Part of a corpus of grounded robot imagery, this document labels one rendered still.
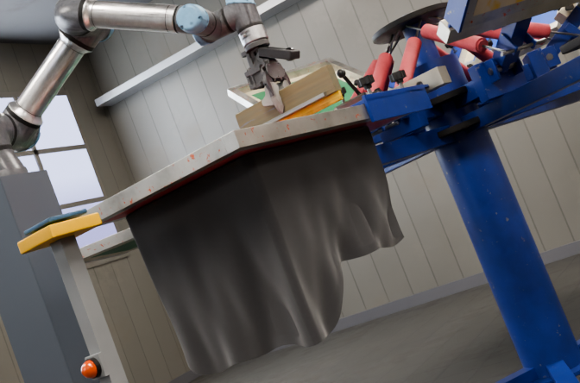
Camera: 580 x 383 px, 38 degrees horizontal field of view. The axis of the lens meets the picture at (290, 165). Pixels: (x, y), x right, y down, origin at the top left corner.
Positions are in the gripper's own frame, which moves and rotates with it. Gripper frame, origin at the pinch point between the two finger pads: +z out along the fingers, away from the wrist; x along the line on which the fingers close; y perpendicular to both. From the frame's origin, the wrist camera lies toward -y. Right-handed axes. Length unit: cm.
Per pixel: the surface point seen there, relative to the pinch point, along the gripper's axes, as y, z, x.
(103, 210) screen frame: 17, 12, 58
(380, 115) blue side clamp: -30.6, 13.6, 6.4
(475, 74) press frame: -26, 7, -63
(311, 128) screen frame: -29.4, 12.9, 33.5
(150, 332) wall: 397, 62, -249
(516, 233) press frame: -9, 59, -82
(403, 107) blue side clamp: -30.6, 12.9, -5.5
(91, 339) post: 11, 39, 77
